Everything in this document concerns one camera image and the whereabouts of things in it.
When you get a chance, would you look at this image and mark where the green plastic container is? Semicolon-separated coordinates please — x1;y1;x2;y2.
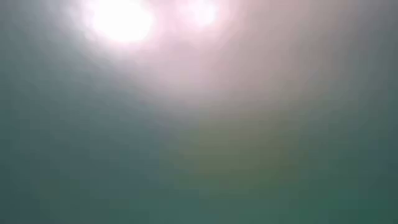
0;0;398;224

